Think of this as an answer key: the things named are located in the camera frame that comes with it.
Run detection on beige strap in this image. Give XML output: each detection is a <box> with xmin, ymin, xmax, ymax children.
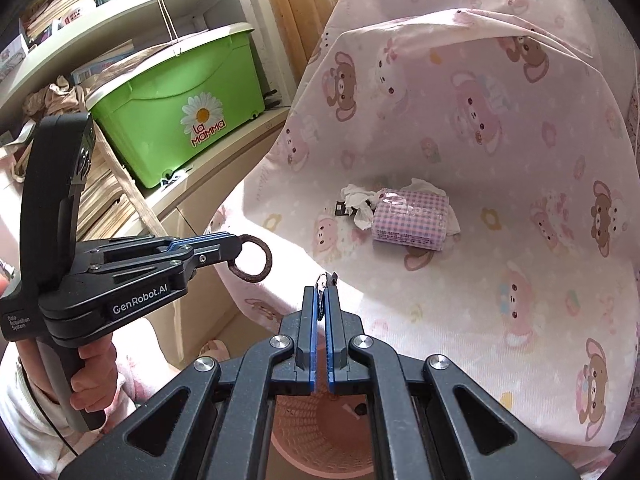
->
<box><xmin>85</xmin><ymin>42</ymin><xmax>168</xmax><ymax>239</ymax></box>

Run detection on flat blue box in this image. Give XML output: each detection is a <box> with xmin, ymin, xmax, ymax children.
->
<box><xmin>70</xmin><ymin>40</ymin><xmax>136</xmax><ymax>86</ymax></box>

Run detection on brown hair tie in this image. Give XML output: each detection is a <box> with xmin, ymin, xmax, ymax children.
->
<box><xmin>231</xmin><ymin>234</ymin><xmax>272</xmax><ymax>284</ymax></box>

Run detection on person's left hand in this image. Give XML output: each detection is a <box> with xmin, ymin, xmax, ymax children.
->
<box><xmin>69</xmin><ymin>335</ymin><xmax>120</xmax><ymax>416</ymax></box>

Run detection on white shelf unit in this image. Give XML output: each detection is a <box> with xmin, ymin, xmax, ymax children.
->
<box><xmin>0</xmin><ymin>0</ymin><xmax>301</xmax><ymax>366</ymax></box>

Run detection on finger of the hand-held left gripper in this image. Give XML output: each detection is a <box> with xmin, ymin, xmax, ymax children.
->
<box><xmin>87</xmin><ymin>234</ymin><xmax>246</xmax><ymax>286</ymax></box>
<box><xmin>92</xmin><ymin>232</ymin><xmax>236</xmax><ymax>256</ymax></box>

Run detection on white hanging cord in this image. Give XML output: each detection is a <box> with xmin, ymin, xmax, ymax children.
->
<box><xmin>156</xmin><ymin>0</ymin><xmax>184</xmax><ymax>57</ymax></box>

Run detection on pink bear printed sheet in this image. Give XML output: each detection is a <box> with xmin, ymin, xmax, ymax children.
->
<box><xmin>205</xmin><ymin>0</ymin><xmax>640</xmax><ymax>461</ymax></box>

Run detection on wooden door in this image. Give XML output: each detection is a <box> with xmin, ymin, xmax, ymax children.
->
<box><xmin>257</xmin><ymin>0</ymin><xmax>366</xmax><ymax>111</ymax></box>

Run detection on beige crumpled cloth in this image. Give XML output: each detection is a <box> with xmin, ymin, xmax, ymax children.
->
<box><xmin>22</xmin><ymin>76</ymin><xmax>90</xmax><ymax>117</ymax></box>

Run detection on stack of books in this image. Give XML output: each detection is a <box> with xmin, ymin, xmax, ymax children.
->
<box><xmin>75</xmin><ymin>145</ymin><xmax>153</xmax><ymax>241</ymax></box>

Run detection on pink plastic basket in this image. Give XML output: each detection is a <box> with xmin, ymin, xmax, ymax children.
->
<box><xmin>270</xmin><ymin>394</ymin><xmax>375</xmax><ymax>479</ymax></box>

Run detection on leaning books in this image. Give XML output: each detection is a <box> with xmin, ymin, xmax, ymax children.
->
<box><xmin>20</xmin><ymin>0</ymin><xmax>98</xmax><ymax>46</ymax></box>

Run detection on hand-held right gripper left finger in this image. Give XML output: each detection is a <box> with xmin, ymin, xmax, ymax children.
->
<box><xmin>59</xmin><ymin>285</ymin><xmax>326</xmax><ymax>480</ymax></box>

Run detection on white tissue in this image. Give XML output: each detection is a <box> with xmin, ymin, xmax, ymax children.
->
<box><xmin>341</xmin><ymin>177</ymin><xmax>461</xmax><ymax>237</ymax></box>

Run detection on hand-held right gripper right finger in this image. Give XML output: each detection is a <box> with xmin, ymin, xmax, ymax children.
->
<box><xmin>324</xmin><ymin>285</ymin><xmax>584</xmax><ymax>480</ymax></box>

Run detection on green plastic storage box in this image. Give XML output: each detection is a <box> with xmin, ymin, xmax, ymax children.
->
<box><xmin>85</xmin><ymin>22</ymin><xmax>266</xmax><ymax>190</ymax></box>

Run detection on purple checked tissue pack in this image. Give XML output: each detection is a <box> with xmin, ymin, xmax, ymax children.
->
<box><xmin>371</xmin><ymin>187</ymin><xmax>451</xmax><ymax>252</ymax></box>

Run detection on person's left forearm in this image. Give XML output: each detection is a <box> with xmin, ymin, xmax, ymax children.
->
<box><xmin>0</xmin><ymin>345</ymin><xmax>76</xmax><ymax>471</ymax></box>

